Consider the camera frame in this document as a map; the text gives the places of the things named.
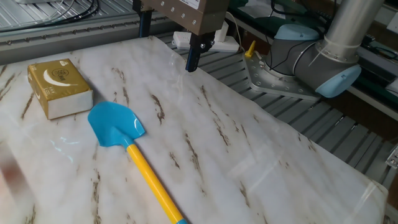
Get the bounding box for white power strip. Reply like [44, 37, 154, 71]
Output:
[172, 30, 240, 53]

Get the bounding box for silver metal bracket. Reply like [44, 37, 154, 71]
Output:
[384, 143, 398, 170]

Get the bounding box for white marble pattern mat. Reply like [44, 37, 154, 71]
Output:
[0, 35, 389, 224]

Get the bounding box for gold tissue pack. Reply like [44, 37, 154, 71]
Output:
[27, 58, 94, 121]

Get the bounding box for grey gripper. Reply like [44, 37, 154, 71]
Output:
[132, 0, 231, 73]

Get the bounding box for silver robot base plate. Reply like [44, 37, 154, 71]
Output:
[242, 51, 321, 101]

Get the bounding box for black robot arm cables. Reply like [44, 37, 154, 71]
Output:
[267, 39, 313, 72]

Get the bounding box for aluminium table edge rail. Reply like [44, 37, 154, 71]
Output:
[0, 12, 175, 65]

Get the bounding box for blue toy shovel yellow handle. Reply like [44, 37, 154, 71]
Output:
[87, 101, 189, 224]

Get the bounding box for white plug adapter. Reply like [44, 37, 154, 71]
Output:
[213, 21, 230, 44]

